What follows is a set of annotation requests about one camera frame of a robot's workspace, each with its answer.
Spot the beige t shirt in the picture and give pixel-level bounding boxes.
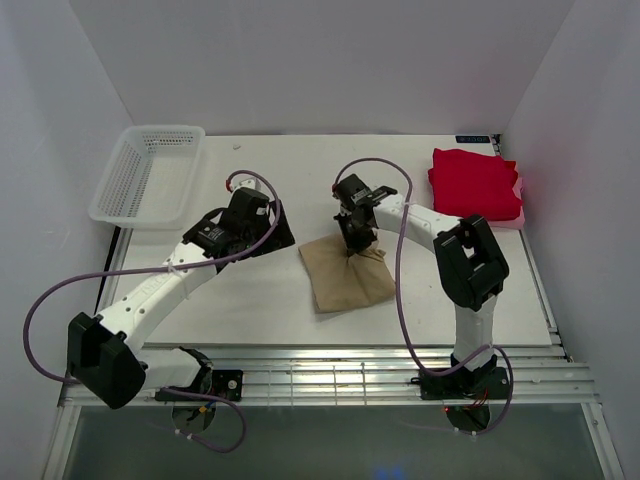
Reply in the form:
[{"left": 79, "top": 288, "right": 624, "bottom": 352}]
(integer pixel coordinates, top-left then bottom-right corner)
[{"left": 298, "top": 234, "right": 395, "bottom": 314}]

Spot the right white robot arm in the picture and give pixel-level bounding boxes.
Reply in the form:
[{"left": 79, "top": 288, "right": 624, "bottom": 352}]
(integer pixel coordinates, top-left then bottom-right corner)
[{"left": 332, "top": 174, "right": 509, "bottom": 397}]

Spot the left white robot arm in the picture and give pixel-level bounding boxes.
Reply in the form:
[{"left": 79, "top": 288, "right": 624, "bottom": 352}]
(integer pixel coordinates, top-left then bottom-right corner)
[{"left": 67, "top": 187, "right": 295, "bottom": 409}]

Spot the white plastic mesh basket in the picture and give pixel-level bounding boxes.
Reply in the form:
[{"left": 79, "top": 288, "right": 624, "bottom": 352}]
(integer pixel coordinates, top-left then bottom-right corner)
[{"left": 88, "top": 125, "right": 205, "bottom": 230}]

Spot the red folded t shirt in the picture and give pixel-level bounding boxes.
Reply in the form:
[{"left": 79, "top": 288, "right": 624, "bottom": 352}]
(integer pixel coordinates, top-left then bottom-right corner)
[{"left": 428, "top": 149, "right": 520, "bottom": 217}]

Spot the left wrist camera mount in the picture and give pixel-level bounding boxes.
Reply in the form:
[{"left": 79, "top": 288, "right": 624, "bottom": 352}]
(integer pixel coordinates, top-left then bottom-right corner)
[{"left": 225, "top": 174, "right": 261, "bottom": 193}]

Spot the aluminium rail frame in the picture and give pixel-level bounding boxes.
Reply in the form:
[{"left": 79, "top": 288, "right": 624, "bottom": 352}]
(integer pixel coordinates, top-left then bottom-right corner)
[{"left": 58, "top": 344, "right": 601, "bottom": 407}]

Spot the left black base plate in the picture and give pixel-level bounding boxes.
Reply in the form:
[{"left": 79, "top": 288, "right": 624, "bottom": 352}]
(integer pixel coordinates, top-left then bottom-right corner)
[{"left": 171, "top": 369, "right": 244, "bottom": 402}]

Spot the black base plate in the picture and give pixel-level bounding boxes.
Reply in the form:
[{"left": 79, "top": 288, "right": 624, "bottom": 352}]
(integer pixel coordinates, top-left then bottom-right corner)
[
  {"left": 171, "top": 369, "right": 244, "bottom": 402},
  {"left": 412, "top": 367, "right": 511, "bottom": 400}
]

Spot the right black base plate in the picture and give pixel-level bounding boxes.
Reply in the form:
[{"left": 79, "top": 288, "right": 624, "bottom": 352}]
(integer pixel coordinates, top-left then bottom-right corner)
[{"left": 412, "top": 367, "right": 511, "bottom": 400}]

